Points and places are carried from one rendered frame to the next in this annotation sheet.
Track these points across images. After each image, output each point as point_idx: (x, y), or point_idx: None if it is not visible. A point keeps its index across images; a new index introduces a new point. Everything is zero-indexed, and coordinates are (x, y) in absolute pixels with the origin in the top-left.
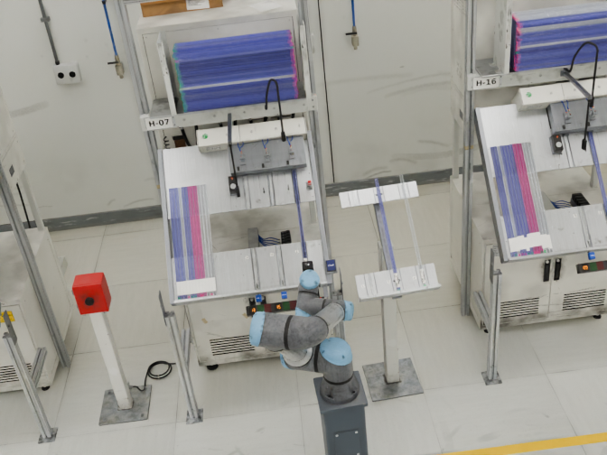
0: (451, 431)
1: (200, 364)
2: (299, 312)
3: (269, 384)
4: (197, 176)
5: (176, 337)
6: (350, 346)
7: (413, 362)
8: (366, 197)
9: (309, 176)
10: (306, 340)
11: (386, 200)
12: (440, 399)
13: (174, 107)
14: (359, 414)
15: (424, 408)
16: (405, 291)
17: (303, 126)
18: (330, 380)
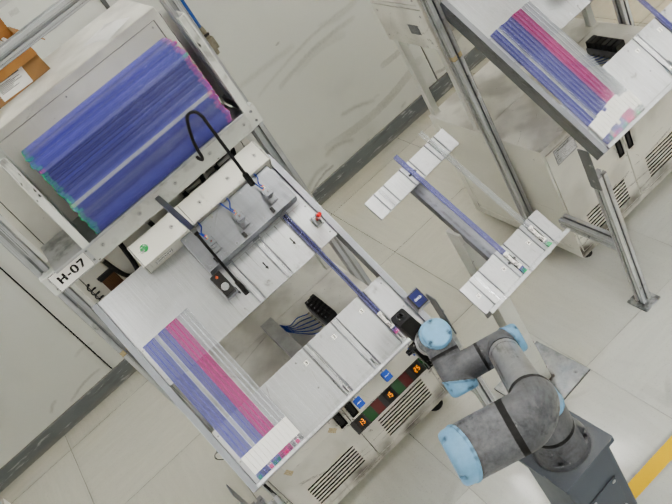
0: (663, 390)
1: None
2: (456, 386)
3: (410, 487)
4: (168, 305)
5: None
6: None
7: (544, 344)
8: (400, 186)
9: (308, 210)
10: (550, 423)
11: (426, 174)
12: (615, 363)
13: (81, 236)
14: (607, 458)
15: (608, 387)
16: (535, 265)
17: (260, 153)
18: (552, 444)
